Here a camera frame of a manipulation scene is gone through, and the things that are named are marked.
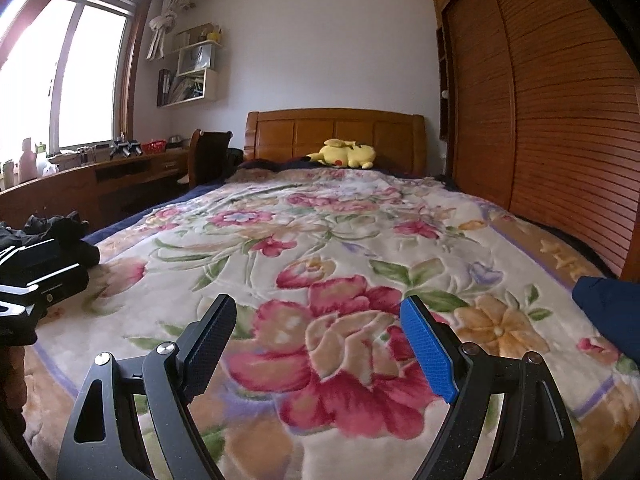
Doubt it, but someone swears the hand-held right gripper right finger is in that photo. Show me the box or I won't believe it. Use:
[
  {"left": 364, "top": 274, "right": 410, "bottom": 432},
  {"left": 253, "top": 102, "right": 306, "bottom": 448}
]
[{"left": 400, "top": 296, "right": 583, "bottom": 480}]

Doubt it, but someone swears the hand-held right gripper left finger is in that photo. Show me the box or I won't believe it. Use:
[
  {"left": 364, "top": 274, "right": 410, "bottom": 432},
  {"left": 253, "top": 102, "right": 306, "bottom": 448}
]
[{"left": 56, "top": 294, "right": 237, "bottom": 480}]

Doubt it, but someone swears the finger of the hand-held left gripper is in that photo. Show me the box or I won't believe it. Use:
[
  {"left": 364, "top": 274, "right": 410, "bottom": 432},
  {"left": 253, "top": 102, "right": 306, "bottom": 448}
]
[
  {"left": 27, "top": 265, "right": 91, "bottom": 311},
  {"left": 0, "top": 240, "right": 61, "bottom": 286}
]

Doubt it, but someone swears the person's left forearm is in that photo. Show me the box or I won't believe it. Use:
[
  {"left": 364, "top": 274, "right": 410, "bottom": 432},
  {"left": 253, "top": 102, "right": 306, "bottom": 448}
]
[{"left": 0, "top": 345, "right": 27, "bottom": 441}]

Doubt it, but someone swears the dark crumpled cloth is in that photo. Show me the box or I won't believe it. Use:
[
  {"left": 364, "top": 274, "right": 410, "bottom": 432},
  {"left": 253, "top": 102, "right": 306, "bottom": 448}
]
[{"left": 0, "top": 211, "right": 100, "bottom": 268}]

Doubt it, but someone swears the wooden desk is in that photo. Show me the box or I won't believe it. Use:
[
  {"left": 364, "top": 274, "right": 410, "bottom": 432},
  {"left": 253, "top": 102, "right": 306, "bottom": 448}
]
[{"left": 0, "top": 147, "right": 193, "bottom": 231}]

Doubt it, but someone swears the pink bottle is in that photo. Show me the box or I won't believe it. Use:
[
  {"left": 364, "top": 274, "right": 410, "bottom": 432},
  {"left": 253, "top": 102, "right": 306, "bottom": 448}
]
[{"left": 19, "top": 140, "right": 38, "bottom": 183}]

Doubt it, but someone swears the floral blanket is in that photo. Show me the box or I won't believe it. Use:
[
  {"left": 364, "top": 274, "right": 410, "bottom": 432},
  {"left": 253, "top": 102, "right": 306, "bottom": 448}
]
[{"left": 20, "top": 165, "right": 640, "bottom": 480}]

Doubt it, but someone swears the black gadget on stand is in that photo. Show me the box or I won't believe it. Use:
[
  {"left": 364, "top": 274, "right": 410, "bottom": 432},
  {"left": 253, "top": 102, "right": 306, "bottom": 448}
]
[{"left": 109, "top": 134, "right": 142, "bottom": 161}]

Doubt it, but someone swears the navy blue cloth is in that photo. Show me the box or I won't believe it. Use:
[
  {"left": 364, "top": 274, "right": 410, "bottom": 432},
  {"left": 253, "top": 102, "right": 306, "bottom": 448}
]
[{"left": 572, "top": 276, "right": 640, "bottom": 356}]

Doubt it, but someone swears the wooden chair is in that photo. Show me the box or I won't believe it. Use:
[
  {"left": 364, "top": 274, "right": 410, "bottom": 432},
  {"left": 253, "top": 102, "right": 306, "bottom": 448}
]
[{"left": 187, "top": 129, "right": 233, "bottom": 191}]

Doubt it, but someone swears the window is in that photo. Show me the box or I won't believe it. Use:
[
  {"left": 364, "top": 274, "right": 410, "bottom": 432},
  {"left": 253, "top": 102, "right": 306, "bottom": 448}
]
[{"left": 0, "top": 0, "right": 151, "bottom": 166}]

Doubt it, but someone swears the dark navy bedding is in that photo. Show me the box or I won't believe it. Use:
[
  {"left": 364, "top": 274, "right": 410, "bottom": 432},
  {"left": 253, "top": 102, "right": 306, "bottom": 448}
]
[{"left": 227, "top": 149, "right": 301, "bottom": 176}]

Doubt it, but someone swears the yellow plush toy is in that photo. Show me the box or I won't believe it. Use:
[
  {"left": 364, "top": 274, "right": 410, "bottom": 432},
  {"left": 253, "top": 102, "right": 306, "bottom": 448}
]
[{"left": 306, "top": 138, "right": 377, "bottom": 170}]

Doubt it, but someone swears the wooden bed headboard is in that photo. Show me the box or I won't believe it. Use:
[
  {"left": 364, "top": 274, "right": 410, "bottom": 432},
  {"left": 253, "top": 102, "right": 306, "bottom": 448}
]
[{"left": 244, "top": 108, "right": 427, "bottom": 176}]

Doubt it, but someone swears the white paper bag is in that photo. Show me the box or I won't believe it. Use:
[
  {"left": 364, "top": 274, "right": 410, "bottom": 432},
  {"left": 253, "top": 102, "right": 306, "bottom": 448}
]
[{"left": 187, "top": 44, "right": 218, "bottom": 72}]

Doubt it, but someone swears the tied beige curtain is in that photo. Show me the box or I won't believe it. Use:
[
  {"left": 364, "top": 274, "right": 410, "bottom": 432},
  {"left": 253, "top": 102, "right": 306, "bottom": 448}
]
[{"left": 146, "top": 0, "right": 188, "bottom": 61}]

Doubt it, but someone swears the wooden slatted wardrobe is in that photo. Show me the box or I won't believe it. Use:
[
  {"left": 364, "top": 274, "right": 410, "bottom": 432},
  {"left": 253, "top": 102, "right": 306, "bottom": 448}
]
[{"left": 431, "top": 0, "right": 640, "bottom": 281}]

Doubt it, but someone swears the white wall shelf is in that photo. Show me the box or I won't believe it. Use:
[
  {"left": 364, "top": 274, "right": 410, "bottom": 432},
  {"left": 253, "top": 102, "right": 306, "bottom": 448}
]
[{"left": 156, "top": 22, "right": 223, "bottom": 108}]

